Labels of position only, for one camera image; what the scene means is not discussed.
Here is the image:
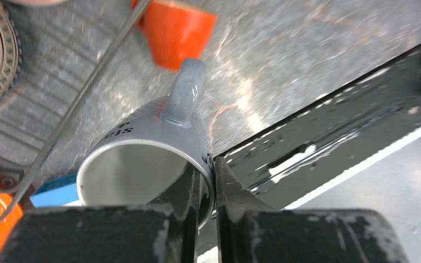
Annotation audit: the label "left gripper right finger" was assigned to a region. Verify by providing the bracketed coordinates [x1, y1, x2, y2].
[215, 157, 408, 262]

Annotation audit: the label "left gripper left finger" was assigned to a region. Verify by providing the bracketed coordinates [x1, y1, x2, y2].
[0, 164, 201, 262]

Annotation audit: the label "white mug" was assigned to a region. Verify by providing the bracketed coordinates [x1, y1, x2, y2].
[76, 58, 215, 226]

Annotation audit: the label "orange small cup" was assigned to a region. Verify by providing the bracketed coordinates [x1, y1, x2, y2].
[137, 1, 218, 71]

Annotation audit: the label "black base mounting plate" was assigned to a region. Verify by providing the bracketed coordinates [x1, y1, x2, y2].
[223, 44, 421, 209]

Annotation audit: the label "blue white toy block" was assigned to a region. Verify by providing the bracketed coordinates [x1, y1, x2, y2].
[30, 173, 81, 207]

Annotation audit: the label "black wire dish rack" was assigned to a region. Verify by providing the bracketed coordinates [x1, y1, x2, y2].
[0, 0, 151, 233]

